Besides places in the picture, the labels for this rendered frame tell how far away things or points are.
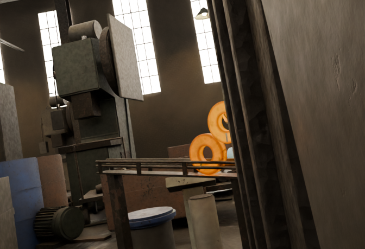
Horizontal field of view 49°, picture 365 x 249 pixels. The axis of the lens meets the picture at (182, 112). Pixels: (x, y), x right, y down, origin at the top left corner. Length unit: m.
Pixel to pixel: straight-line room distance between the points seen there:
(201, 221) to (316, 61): 1.58
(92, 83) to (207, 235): 4.71
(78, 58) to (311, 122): 6.17
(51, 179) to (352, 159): 4.48
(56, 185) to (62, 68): 2.39
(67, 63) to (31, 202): 2.88
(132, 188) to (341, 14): 3.48
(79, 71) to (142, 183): 3.14
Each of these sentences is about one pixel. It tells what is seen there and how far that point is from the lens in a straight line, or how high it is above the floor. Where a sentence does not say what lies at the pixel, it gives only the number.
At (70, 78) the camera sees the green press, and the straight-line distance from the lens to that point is 6.44.
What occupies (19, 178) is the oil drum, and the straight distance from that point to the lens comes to 4.15.
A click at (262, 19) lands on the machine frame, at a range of 0.51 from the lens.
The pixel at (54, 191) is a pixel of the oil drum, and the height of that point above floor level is 0.48.
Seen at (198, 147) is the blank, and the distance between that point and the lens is 1.50.
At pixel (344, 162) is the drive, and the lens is 0.24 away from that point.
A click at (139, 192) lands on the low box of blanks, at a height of 0.40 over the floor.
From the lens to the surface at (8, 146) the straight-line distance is 5.80.
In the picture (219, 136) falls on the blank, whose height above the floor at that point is 0.77.
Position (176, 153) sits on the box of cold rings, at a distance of 5.17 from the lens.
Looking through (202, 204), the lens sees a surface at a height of 0.49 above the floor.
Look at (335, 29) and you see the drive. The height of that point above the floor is 0.82.
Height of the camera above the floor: 0.77
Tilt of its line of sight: 4 degrees up
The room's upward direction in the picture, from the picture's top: 10 degrees counter-clockwise
